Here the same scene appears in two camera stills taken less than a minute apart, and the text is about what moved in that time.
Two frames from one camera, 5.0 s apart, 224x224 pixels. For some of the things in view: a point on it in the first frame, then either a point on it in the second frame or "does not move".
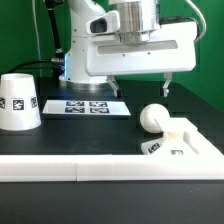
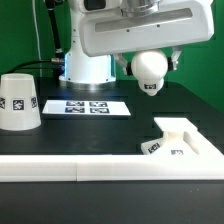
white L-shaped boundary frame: (206, 166) does not move
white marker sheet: (84, 107) does not move
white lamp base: (173, 142) does not move
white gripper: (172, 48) to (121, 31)
